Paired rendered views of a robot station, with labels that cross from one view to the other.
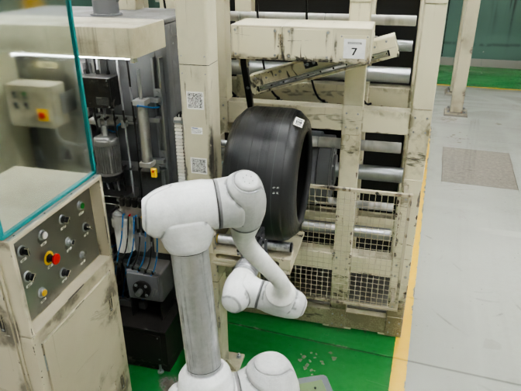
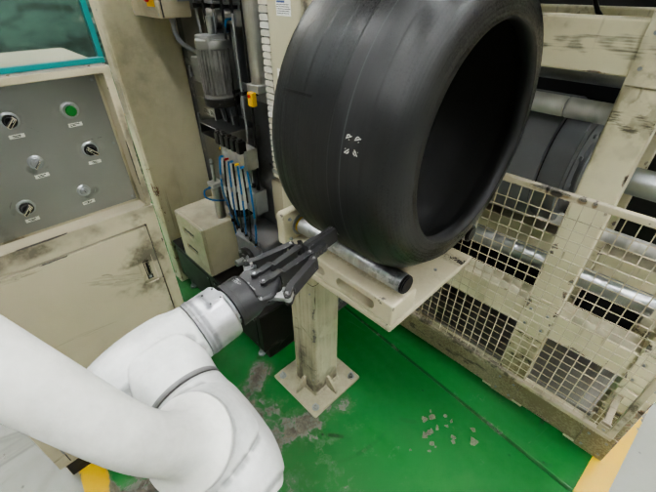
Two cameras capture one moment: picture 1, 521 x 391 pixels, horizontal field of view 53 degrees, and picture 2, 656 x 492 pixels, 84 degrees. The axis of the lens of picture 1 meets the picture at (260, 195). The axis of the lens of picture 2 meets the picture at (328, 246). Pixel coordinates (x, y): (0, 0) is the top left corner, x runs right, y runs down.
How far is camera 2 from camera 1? 1.54 m
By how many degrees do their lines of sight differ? 29
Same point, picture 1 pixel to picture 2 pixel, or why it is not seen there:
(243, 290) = (120, 383)
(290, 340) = (427, 383)
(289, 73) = not seen: outside the picture
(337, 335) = (496, 407)
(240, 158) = (301, 52)
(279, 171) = (371, 91)
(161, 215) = not seen: outside the picture
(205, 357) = not seen: outside the picture
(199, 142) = (287, 35)
